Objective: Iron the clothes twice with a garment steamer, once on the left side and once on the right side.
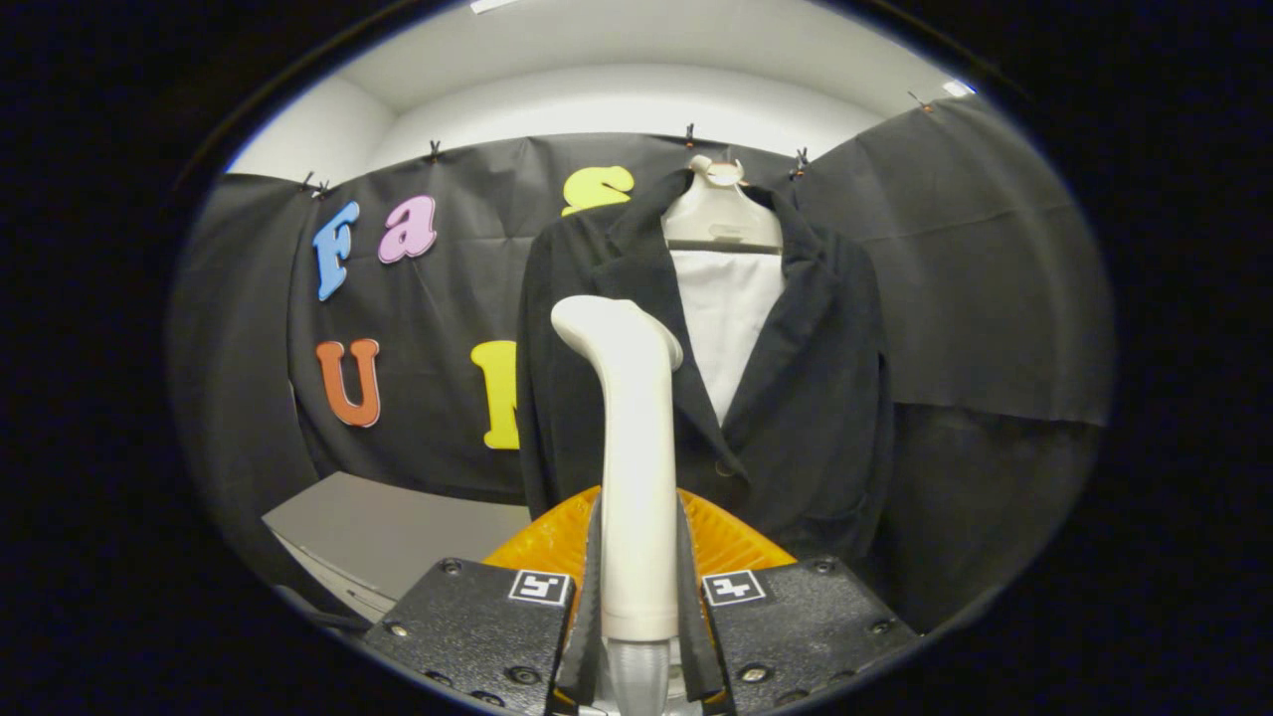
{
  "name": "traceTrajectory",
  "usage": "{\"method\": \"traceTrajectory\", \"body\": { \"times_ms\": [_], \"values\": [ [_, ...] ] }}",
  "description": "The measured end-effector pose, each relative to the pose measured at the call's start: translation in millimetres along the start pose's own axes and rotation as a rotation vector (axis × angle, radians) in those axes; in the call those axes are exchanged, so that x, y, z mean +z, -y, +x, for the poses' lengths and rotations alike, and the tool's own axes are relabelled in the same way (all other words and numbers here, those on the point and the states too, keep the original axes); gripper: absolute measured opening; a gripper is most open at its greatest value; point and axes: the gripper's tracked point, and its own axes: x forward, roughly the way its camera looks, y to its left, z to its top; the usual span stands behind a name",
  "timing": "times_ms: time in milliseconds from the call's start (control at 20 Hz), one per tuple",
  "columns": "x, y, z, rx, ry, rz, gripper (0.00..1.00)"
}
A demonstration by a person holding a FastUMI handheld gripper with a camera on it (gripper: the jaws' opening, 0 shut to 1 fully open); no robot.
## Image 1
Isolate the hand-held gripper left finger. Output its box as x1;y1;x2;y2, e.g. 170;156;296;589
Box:
361;485;605;716

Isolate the black backdrop cloth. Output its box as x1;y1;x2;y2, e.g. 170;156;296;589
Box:
167;94;1113;637

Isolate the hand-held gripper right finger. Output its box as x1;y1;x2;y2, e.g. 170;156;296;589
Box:
676;487;921;716

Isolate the white mannequin torso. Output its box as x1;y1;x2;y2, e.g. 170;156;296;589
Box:
671;249;787;427

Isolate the black button jacket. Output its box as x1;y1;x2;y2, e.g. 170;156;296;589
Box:
515;169;893;568

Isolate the white plastic hanger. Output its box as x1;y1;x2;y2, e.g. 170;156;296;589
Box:
661;154;785;255

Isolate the white garment steamer head with hose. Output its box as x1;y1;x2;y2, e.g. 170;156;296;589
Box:
550;294;685;716

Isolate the grey cabinet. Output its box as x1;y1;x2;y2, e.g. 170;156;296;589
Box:
262;470;533;625

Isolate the row of black cloth clips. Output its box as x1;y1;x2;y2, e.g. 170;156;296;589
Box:
298;89;936;198

